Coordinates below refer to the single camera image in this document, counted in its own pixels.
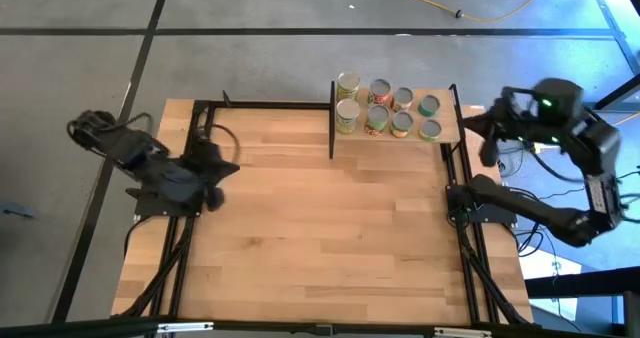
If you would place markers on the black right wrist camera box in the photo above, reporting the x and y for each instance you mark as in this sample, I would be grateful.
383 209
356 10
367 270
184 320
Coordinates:
489 153

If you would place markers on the black aluminium table frame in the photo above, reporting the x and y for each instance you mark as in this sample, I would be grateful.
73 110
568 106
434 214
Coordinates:
270 104

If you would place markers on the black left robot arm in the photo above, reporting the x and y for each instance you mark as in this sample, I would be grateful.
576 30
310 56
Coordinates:
160 175

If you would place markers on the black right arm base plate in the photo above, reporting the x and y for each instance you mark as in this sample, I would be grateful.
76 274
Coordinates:
495 216

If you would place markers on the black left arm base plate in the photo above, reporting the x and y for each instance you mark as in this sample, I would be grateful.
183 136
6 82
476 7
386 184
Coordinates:
150 209

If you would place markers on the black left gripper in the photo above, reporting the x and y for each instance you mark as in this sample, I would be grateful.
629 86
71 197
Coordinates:
207 163

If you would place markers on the mixed fruit food can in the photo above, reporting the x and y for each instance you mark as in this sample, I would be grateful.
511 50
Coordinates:
377 119

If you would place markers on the red label food can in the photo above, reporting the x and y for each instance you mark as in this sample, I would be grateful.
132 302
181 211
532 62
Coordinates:
380 90

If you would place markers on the black metal rig bar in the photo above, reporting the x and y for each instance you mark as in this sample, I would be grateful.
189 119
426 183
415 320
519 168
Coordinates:
616 32
625 90
590 283

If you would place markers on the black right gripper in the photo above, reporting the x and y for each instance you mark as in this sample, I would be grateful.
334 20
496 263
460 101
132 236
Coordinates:
515 113

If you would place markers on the black rail with silver brackets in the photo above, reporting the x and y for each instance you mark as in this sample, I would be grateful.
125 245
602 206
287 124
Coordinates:
75 328

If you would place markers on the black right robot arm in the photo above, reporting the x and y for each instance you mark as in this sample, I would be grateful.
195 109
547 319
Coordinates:
530 205

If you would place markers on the grey floor object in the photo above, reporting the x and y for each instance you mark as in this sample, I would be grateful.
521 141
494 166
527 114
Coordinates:
17 211

